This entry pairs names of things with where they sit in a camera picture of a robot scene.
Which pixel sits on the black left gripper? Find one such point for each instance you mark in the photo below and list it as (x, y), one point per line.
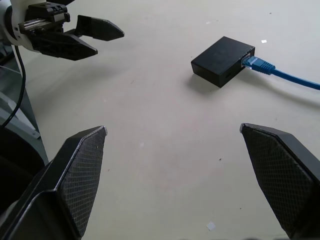
(47, 17)

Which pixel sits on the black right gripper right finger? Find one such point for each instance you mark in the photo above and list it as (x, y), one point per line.
(287, 175)

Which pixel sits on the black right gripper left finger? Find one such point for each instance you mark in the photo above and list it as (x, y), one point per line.
(62, 180)

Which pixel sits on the black network switch box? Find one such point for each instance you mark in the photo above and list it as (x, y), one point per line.
(217, 60)

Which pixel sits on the dark rounded robot body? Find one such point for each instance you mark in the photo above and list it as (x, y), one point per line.
(15, 160)

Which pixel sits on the small white paper scrap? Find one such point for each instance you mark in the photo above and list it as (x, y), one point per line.
(211, 226)
(263, 41)

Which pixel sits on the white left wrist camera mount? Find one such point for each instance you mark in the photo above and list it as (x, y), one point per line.
(10, 21)

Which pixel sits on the grey metal frame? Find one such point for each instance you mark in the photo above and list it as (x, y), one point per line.
(27, 112)

